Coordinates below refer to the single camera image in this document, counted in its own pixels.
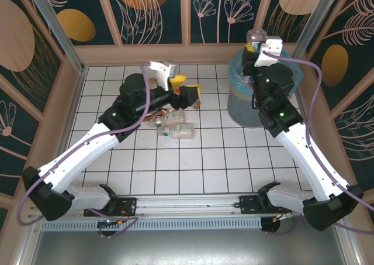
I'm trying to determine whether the clear cola bottle red label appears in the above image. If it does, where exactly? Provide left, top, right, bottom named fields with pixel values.
left=241, top=74, right=255, bottom=95

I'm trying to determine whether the blue plastic bin liner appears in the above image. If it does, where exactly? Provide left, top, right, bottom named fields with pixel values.
left=227, top=49, right=304, bottom=98

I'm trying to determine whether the white bottle orange label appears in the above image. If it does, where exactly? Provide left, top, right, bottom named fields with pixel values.
left=144, top=100, right=203, bottom=122

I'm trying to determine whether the grey metal floor plate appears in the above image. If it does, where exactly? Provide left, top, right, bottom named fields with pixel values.
left=29, top=229, right=353, bottom=265

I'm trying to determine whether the purple left wrist cable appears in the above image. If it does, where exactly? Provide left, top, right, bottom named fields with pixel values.
left=17, top=60, right=154, bottom=226

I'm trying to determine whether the purple wrist cable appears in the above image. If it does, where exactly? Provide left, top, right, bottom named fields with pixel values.
left=262, top=50, right=374, bottom=235
left=17, top=60, right=154, bottom=226

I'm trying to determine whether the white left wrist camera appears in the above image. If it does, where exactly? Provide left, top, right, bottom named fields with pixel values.
left=148, top=59, right=178, bottom=92

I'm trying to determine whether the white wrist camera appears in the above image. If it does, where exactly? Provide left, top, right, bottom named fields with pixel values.
left=254, top=36, right=283, bottom=68
left=148, top=59, right=178, bottom=92

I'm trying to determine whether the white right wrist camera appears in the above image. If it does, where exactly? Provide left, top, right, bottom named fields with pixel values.
left=254, top=36, right=283, bottom=68

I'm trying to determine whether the silver wire mesh bin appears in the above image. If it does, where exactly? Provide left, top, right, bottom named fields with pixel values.
left=227, top=50, right=303, bottom=128

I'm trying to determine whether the purple right wrist cable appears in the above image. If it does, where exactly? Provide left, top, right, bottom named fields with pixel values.
left=262, top=50, right=374, bottom=235

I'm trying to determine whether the aluminium frame post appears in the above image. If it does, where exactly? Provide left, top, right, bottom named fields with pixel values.
left=25, top=0, right=86, bottom=73
left=292, top=0, right=337, bottom=61

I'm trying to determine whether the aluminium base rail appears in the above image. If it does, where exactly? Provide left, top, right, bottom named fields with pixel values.
left=84, top=195, right=293, bottom=216

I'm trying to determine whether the slotted grey cable duct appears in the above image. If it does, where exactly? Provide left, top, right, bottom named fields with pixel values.
left=40, top=217, right=264, bottom=231

